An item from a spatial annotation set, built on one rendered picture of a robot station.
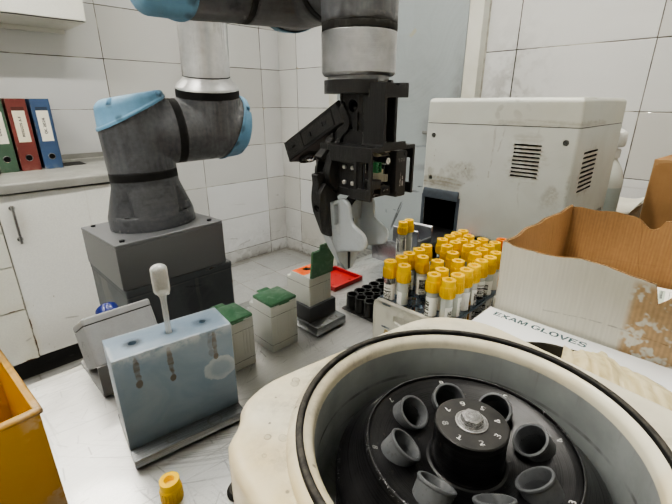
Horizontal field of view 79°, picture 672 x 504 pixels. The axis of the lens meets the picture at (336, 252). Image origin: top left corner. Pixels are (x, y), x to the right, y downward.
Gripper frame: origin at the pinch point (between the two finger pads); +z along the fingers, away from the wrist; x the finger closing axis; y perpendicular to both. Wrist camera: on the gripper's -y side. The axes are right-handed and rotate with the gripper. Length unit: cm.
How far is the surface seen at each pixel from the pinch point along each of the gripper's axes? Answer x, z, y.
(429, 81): 163, -28, -97
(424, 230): 31.2, 5.2, -8.7
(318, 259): -1.0, 1.0, -3.5
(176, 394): -22.8, 6.5, 1.8
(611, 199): 74, 3, 12
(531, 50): 169, -40, -50
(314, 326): -2.5, 9.9, -2.7
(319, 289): -0.2, 5.8, -4.2
